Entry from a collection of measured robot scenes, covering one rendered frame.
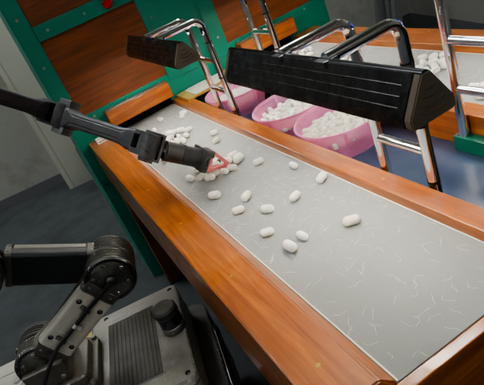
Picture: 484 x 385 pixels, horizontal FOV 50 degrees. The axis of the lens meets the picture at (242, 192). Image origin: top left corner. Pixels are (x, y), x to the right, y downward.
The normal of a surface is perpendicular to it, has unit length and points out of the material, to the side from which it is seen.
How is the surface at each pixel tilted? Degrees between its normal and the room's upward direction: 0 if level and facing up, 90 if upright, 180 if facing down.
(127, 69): 90
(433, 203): 0
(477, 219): 0
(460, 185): 0
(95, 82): 90
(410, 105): 58
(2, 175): 90
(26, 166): 90
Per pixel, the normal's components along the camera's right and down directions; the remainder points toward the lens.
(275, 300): -0.36, -0.82
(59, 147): 0.25, 0.38
